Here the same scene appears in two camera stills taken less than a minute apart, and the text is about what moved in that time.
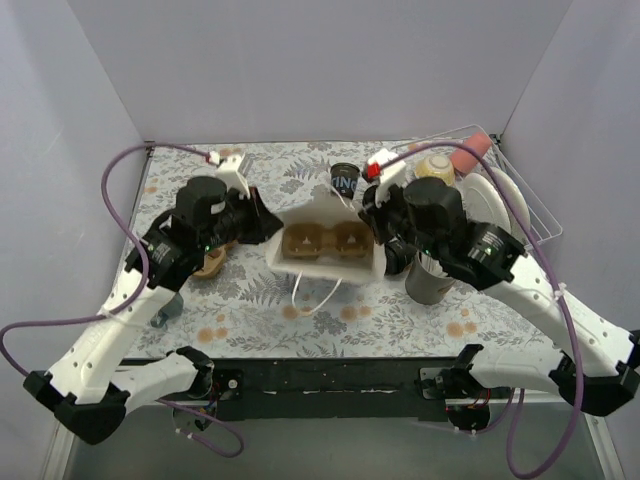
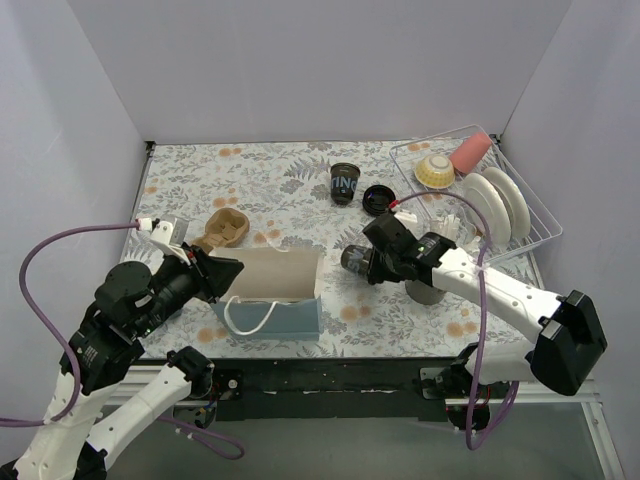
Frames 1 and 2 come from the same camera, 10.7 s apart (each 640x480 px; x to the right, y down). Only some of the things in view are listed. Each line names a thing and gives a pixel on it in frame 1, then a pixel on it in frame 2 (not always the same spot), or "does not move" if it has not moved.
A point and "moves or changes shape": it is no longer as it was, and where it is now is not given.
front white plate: x=482 y=203 does not move
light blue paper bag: x=327 y=240 → x=273 y=297
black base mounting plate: x=353 y=388 does not move
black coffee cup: x=398 y=256 moves or changes shape
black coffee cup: x=344 y=176 does not move
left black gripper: x=251 y=215 → x=204 y=279
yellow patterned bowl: x=435 y=165 does not move
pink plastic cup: x=464 y=162 does not move
